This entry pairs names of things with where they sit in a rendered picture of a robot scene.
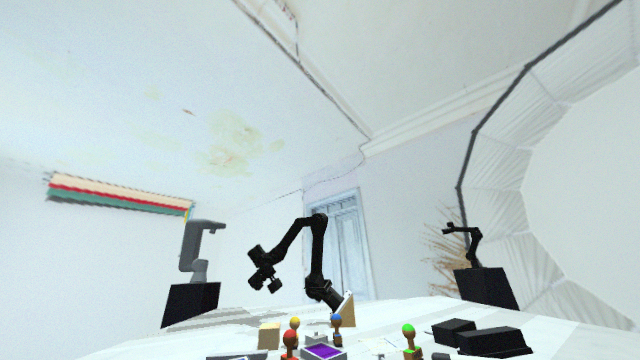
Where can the green-handled rubber stamp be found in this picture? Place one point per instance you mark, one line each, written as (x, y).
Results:
(413, 352)

